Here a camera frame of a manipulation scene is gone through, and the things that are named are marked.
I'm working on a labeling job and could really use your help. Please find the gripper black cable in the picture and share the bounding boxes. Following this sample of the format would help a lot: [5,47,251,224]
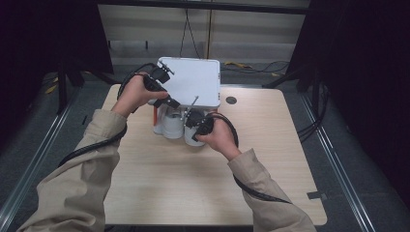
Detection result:
[208,110,293,205]
[57,62,160,169]

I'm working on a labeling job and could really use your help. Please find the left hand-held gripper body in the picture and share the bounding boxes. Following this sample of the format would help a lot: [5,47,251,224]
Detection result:
[143,61,175,92]

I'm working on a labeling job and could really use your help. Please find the person's left hand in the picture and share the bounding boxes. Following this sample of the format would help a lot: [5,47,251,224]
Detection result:
[111,72,169,119]

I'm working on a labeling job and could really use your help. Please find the black metal stand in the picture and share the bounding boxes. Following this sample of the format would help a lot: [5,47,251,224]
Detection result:
[55,54,114,114]

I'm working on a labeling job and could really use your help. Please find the person's left beige sleeve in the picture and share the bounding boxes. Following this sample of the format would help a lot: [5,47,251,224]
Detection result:
[16,108,129,232]

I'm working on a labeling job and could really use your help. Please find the white shoe rack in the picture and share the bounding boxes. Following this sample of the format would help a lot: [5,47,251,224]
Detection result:
[146,56,222,137]

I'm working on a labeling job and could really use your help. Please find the black hanging cable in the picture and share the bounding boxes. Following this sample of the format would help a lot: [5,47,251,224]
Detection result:
[179,8,201,59]

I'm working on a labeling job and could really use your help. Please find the white sneaker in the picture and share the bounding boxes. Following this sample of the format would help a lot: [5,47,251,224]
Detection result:
[184,124,208,148]
[153,106,186,140]

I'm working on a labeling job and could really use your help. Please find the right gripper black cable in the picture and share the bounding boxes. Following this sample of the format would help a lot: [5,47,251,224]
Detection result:
[208,110,293,205]

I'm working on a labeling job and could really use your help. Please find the metal floor rail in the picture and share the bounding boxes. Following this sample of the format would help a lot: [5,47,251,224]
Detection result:
[0,86,83,224]
[299,92,376,232]

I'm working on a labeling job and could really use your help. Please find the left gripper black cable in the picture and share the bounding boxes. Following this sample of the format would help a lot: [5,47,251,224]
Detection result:
[57,62,160,169]

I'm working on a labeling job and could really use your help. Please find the grey tape patch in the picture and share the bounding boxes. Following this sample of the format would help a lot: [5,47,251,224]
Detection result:
[306,190,328,201]

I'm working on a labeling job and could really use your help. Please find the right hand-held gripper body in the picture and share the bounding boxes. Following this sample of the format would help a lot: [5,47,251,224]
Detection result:
[183,95,216,143]

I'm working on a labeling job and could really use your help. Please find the person's right beige sleeve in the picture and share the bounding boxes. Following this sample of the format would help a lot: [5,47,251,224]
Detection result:
[227,148,317,232]

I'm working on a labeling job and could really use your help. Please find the person's right hand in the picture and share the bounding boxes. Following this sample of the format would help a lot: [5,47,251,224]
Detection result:
[196,110,243,161]

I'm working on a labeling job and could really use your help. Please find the black cable bundle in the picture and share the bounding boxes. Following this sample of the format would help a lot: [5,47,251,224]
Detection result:
[296,82,331,143]

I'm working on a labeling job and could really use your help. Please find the person's beige sleeve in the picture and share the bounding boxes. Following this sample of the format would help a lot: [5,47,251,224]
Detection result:
[227,148,317,232]
[16,108,129,232]

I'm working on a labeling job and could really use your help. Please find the black floor cables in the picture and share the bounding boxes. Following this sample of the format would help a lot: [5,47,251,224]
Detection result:
[221,60,290,75]

